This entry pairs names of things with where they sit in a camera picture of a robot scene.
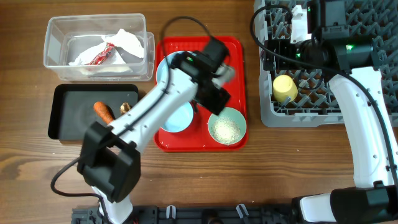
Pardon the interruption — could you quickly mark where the yellow plastic cup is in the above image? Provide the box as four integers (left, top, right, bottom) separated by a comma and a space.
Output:
272, 75, 298, 103

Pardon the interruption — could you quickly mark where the brown food scrap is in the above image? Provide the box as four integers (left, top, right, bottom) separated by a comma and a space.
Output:
120, 102, 131, 115

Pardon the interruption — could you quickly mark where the orange carrot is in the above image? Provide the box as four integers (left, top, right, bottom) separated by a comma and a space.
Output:
93, 101, 114, 124

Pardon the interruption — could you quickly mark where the white napkin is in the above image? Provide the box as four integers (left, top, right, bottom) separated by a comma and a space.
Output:
68, 29, 144, 75

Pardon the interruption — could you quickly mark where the red snack wrapper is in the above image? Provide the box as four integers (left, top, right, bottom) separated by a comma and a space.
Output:
88, 43, 115, 65

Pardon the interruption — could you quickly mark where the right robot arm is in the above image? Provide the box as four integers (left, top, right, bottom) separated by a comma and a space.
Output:
249, 1, 397, 223

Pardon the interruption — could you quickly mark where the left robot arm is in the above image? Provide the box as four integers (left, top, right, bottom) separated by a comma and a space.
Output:
77, 51, 235, 223

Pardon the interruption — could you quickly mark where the green bowl with rice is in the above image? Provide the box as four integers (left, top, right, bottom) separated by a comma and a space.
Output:
207, 107, 247, 146

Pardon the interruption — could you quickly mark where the red serving tray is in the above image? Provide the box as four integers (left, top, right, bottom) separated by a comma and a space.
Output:
154, 36, 248, 152

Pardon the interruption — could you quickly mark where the light blue bowl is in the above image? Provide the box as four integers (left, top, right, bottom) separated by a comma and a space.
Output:
160, 102, 194, 133

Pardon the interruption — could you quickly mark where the light blue plate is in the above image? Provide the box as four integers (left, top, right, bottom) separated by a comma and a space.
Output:
155, 51, 185, 86

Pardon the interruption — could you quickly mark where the black plastic tray bin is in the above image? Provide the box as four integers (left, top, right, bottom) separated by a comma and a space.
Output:
48, 84, 139, 141

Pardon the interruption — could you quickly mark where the clear plastic bin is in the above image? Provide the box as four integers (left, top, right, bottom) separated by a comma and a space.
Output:
43, 13, 155, 82

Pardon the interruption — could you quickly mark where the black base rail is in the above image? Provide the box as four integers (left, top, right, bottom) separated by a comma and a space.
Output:
71, 203, 299, 224

